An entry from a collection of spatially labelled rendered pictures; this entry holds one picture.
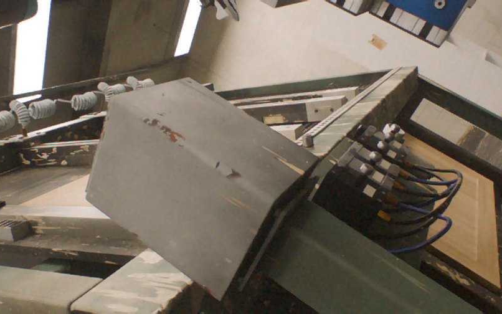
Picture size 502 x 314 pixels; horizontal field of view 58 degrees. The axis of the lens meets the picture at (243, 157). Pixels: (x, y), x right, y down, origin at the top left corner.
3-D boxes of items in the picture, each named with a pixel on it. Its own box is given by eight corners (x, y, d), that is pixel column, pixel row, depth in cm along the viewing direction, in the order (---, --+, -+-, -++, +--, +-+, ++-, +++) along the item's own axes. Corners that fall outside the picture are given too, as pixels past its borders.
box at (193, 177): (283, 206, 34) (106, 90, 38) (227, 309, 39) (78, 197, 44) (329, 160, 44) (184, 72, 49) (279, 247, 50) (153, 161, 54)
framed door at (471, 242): (495, 293, 128) (500, 288, 127) (327, 187, 141) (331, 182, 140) (489, 185, 204) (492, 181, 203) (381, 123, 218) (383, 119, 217)
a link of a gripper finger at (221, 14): (228, 30, 145) (212, 6, 145) (240, 18, 142) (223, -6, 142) (223, 31, 143) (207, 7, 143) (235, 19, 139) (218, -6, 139)
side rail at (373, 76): (392, 91, 232) (390, 70, 230) (211, 109, 284) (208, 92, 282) (395, 89, 239) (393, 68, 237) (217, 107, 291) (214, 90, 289)
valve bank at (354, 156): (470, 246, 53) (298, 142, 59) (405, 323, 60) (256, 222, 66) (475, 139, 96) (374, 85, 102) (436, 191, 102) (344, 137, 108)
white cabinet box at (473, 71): (527, 82, 410) (332, -16, 461) (487, 133, 441) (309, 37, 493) (525, 68, 459) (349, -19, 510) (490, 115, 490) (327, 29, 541)
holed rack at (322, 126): (286, 159, 94) (286, 156, 94) (273, 159, 96) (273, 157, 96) (402, 66, 234) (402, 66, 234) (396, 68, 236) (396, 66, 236)
